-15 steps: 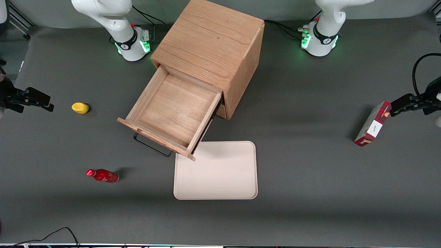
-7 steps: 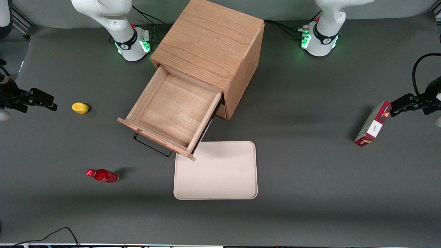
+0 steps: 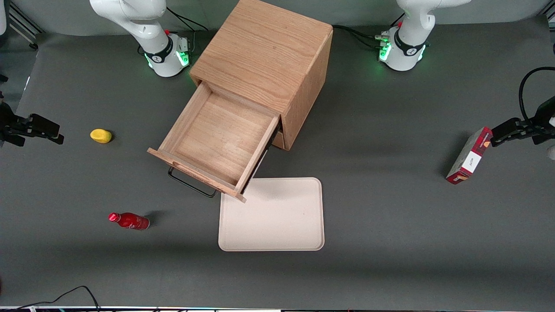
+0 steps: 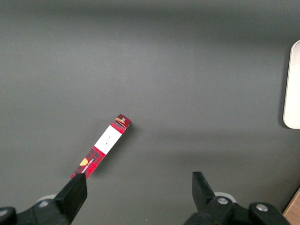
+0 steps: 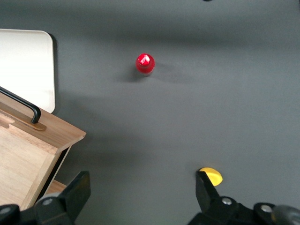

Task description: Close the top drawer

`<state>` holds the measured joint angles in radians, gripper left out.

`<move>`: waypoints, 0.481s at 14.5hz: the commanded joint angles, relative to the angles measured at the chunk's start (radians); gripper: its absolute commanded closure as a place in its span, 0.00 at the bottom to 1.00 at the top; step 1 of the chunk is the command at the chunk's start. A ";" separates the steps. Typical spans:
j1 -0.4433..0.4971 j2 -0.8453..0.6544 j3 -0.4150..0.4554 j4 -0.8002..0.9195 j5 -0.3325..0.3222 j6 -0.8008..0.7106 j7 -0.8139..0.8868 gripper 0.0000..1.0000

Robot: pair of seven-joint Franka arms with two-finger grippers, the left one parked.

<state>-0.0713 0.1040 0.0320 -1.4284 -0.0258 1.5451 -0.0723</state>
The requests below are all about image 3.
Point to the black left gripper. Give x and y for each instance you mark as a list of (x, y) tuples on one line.
[(543, 116)]

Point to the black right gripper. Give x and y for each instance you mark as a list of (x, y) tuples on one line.
[(7, 118)]

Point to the wooden drawer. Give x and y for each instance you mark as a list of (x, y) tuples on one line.
[(217, 134)]

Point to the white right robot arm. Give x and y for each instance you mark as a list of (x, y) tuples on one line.
[(143, 21)]

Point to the wooden drawer cabinet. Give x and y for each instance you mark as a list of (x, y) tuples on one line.
[(260, 47)]

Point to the red and white box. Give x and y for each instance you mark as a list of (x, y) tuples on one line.
[(470, 158)]

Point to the yellow lemon toy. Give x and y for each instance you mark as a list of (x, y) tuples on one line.
[(100, 136)]

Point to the red bottle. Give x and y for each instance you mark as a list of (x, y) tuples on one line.
[(132, 221)]

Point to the beige rectangular tray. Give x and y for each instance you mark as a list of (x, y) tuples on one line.
[(277, 216)]

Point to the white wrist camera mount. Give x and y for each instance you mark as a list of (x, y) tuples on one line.
[(551, 152)]

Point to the aluminium frame rail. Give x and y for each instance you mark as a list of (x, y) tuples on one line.
[(24, 25)]

